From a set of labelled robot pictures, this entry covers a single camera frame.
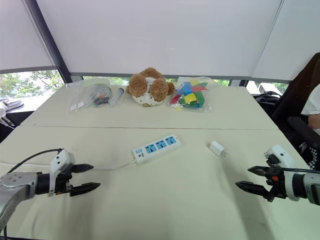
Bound white blue power strip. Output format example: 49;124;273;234
131;134;182;167

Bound person in white shirt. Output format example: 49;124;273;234
300;83;320;136

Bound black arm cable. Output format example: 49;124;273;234
6;148;64;176
282;167;320;175

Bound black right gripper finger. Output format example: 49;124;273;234
234;180;272;199
247;165;270;177

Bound brown jacket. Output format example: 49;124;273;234
271;52;320;121

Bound brown teddy bear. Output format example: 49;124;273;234
125;67;176;108

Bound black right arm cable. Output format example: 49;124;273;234
282;167;320;175

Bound black white checkered cloth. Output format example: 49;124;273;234
305;145;320;172

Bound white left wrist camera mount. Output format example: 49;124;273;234
48;149;76;198

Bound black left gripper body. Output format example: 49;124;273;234
54;163;76;197

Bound clear bag of small parts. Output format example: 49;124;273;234
66;77;112;115

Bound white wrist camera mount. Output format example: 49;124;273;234
48;149;76;198
264;144;302;202

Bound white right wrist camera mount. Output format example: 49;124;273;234
264;144;302;202

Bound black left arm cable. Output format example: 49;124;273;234
6;148;64;176

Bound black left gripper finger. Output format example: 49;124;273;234
71;163;95;174
69;182;102;198

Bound dark slippers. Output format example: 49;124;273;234
0;98;26;111

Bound white plug adapter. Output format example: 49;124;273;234
208;140;229;159

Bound clear plastic syringe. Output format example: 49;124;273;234
108;86;125;108

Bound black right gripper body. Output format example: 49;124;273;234
264;154;287;203

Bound bag of coloured blocks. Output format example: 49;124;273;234
169;76;214;113

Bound dark window pillar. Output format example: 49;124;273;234
23;0;74;85

